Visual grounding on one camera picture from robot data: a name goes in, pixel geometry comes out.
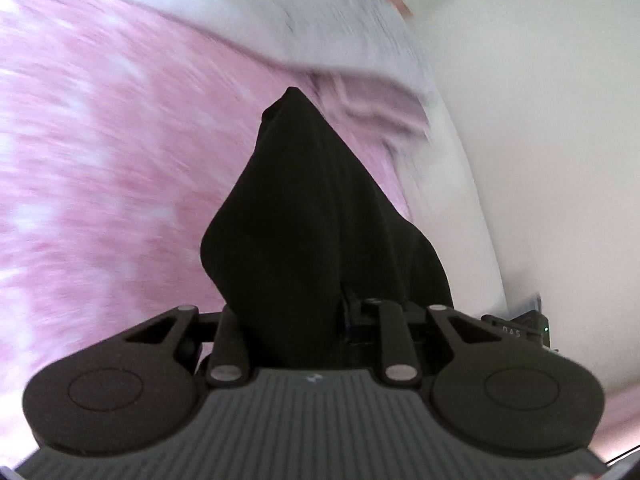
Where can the white padded headboard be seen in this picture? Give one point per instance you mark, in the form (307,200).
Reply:
(450,200)

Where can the purple pillow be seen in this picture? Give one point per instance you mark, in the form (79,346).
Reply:
(380,110)

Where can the striped light quilt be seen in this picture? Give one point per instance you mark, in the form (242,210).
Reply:
(300,25)

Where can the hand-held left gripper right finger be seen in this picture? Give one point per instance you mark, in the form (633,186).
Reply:
(385,320)

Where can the black garment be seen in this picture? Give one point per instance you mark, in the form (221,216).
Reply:
(310,220)

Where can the pink floral bed blanket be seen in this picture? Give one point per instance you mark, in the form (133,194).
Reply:
(100,160)

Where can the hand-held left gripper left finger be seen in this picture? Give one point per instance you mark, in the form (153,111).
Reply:
(230,330)

